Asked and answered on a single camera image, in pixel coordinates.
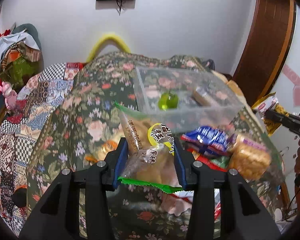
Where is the red snack packet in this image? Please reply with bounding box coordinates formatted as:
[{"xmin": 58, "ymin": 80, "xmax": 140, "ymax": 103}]
[{"xmin": 172, "ymin": 148, "xmax": 226, "ymax": 222}]

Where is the orange wrapped pastry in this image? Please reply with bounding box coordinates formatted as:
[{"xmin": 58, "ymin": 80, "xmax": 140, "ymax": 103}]
[{"xmin": 84, "ymin": 140, "xmax": 119, "ymax": 164}]

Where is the grey backpack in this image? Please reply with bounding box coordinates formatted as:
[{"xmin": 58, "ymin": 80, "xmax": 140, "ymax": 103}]
[{"xmin": 202, "ymin": 59, "xmax": 216, "ymax": 70}]

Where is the clear plastic storage box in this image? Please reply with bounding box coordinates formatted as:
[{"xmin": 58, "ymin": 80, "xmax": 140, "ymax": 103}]
[{"xmin": 134, "ymin": 66, "xmax": 243, "ymax": 133}]

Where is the yellow brown snack packet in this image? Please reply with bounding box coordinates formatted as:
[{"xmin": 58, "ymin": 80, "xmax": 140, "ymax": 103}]
[{"xmin": 251, "ymin": 92, "xmax": 289, "ymax": 136}]

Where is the green jelly cup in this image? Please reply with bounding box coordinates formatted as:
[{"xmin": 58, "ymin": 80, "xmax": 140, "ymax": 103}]
[{"xmin": 158, "ymin": 92, "xmax": 179, "ymax": 111}]

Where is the pink rabbit toy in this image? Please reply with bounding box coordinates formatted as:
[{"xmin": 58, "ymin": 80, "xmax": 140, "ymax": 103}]
[{"xmin": 0, "ymin": 81, "xmax": 18, "ymax": 111}]

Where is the fried dough snack bag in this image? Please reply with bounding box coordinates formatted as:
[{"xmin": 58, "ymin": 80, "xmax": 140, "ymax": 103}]
[{"xmin": 228, "ymin": 133, "xmax": 271, "ymax": 180}]

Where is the blue snack packet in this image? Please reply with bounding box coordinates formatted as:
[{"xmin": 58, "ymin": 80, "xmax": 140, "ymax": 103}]
[{"xmin": 181, "ymin": 126, "xmax": 230, "ymax": 158}]

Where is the yellow foam bed rail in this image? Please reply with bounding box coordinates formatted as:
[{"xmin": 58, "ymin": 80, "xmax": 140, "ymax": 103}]
[{"xmin": 86, "ymin": 33, "xmax": 131, "ymax": 63}]

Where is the brown wooden door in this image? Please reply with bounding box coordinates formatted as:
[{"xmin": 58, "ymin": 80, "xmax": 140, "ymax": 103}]
[{"xmin": 233, "ymin": 0, "xmax": 296, "ymax": 106}]

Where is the dark floral bedspread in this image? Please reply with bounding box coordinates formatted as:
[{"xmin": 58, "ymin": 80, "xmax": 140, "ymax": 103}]
[{"xmin": 26, "ymin": 51, "xmax": 286, "ymax": 240}]

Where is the pile of clothes on chair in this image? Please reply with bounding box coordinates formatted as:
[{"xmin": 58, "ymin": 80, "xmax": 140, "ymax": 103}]
[{"xmin": 0, "ymin": 23, "xmax": 43, "ymax": 90}]

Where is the green edged pastry bag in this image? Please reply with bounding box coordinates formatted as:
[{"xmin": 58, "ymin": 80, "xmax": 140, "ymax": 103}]
[{"xmin": 115, "ymin": 103, "xmax": 182, "ymax": 194}]

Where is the white wardrobe sliding door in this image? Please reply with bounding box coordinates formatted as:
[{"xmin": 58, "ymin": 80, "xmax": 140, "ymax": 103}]
[{"xmin": 270, "ymin": 4, "xmax": 300, "ymax": 156}]

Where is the patchwork quilt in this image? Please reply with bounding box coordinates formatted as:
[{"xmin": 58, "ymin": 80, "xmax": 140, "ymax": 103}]
[{"xmin": 0, "ymin": 63, "xmax": 84, "ymax": 236}]

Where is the beige blanket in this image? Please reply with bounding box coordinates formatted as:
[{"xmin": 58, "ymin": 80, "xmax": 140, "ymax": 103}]
[{"xmin": 212, "ymin": 70, "xmax": 244, "ymax": 98}]

